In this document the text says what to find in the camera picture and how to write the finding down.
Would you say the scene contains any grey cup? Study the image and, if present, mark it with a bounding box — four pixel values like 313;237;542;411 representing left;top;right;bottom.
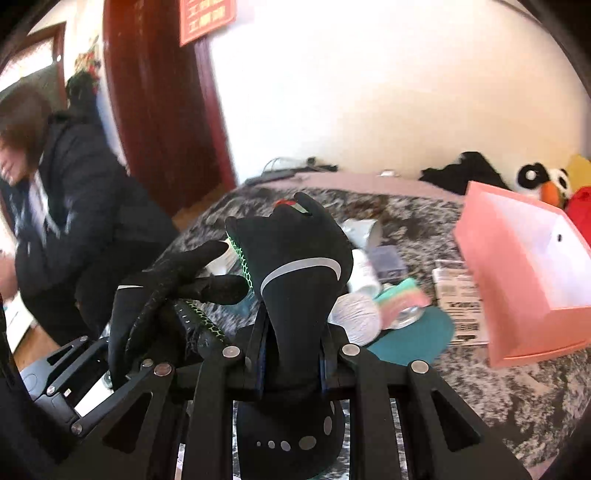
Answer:
341;219;383;251

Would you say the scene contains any black glove with green stitching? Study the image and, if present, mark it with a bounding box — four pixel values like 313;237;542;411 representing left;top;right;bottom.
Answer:
108;240;249;390

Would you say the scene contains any pink storage box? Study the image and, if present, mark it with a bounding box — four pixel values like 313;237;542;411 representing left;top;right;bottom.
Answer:
454;182;590;368

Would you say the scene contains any white battery card pack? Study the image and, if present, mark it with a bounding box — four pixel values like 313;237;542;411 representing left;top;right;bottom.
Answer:
432;259;489;346

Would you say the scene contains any red paper sign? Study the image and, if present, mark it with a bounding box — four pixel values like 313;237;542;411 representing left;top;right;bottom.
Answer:
179;0;236;46

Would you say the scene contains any left gripper device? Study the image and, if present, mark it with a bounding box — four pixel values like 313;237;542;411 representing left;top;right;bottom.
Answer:
18;335;116;434

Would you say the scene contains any teal glasses case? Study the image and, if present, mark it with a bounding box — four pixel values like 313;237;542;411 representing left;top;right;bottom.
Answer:
367;306;455;366

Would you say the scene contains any panda plush toy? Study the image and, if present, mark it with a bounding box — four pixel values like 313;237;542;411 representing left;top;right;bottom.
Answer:
515;162;573;208

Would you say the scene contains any grey rectangular case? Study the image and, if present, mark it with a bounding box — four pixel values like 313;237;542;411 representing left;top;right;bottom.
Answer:
367;245;409;283

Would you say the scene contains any black clothing pile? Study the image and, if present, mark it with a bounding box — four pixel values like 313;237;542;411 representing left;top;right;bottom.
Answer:
420;151;509;196

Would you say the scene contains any white bottle with label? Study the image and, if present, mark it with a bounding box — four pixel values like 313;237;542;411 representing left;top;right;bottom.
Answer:
348;249;382;298

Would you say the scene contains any white yarn ball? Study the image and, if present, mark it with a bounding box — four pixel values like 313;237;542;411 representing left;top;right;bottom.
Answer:
328;293;382;346

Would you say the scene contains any red backpack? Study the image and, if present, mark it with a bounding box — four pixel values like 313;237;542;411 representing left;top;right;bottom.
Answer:
565;186;591;242

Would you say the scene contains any black glove with grey stripe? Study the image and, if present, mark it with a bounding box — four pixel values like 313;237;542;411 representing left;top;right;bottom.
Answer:
225;192;353;479

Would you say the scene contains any dark red wooden door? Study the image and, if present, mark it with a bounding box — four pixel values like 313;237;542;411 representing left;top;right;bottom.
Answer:
103;1;236;215

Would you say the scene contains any yellow pillow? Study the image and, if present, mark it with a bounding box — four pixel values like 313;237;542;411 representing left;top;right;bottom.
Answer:
566;154;591;193

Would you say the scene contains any pastel rainbow clear pouch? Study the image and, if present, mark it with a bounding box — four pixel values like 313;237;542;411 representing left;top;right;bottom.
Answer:
375;278;432;330

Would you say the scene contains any person in black jacket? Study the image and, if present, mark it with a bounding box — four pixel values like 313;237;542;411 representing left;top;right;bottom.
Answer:
1;84;178;346

